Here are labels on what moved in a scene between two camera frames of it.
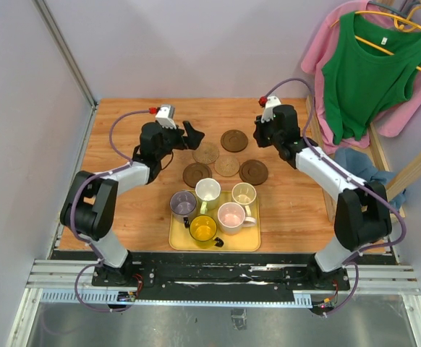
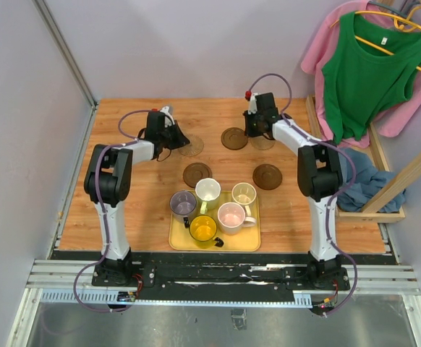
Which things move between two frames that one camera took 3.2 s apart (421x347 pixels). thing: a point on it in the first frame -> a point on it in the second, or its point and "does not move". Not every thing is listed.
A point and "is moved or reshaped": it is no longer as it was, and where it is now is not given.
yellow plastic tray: (180, 237) does not move
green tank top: (372, 72) does not move
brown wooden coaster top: (234, 141) does not move
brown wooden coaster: (253, 171) -> (267, 176)
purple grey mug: (183, 204) does not move
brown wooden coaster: (194, 172) does not move
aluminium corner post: (69, 58) does not move
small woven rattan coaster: (226, 165) is moved or reshaped
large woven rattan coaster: (206, 154) is moved or reshaped
